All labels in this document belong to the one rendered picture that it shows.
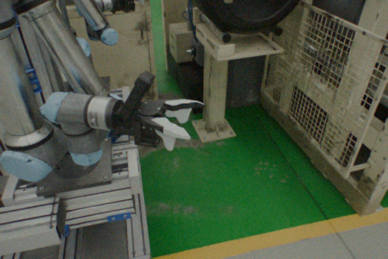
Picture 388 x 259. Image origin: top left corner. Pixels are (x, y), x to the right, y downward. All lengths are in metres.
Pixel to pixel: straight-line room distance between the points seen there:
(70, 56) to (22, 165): 0.30
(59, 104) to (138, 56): 1.53
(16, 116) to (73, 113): 0.15
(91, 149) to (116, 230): 0.79
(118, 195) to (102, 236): 0.42
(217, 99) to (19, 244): 1.46
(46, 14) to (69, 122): 0.25
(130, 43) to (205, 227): 1.28
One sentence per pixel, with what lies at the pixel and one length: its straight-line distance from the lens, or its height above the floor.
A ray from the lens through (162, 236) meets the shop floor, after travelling 1.73.
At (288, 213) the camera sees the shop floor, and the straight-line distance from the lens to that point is 1.88.
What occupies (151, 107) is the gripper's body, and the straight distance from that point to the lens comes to 0.68.
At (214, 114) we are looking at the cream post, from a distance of 2.19.
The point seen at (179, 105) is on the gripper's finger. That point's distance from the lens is 0.70.
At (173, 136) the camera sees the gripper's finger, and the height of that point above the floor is 1.07.
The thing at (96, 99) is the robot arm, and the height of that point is 1.08.
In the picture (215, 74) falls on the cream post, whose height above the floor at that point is 0.50.
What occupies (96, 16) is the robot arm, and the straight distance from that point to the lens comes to 1.40.
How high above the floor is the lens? 1.44
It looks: 35 degrees down
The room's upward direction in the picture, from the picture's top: straight up
